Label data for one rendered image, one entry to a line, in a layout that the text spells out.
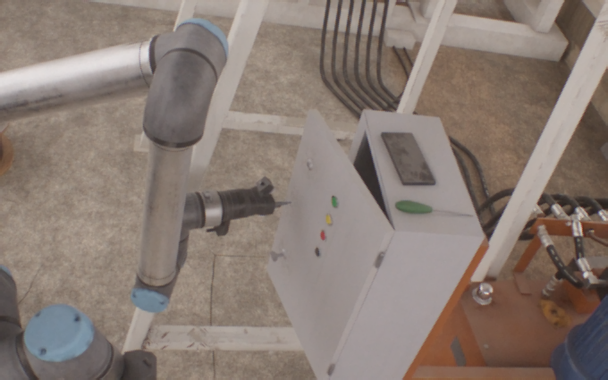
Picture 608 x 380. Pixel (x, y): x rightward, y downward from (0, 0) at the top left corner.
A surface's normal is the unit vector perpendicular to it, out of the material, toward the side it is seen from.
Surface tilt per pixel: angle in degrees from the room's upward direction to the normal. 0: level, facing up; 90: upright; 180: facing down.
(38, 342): 19
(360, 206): 90
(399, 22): 90
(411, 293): 90
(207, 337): 0
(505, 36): 90
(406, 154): 0
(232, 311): 0
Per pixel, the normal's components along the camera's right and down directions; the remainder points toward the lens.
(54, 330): -0.12, -0.63
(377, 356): 0.09, 0.70
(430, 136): 0.19, -0.71
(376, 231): -0.91, 0.13
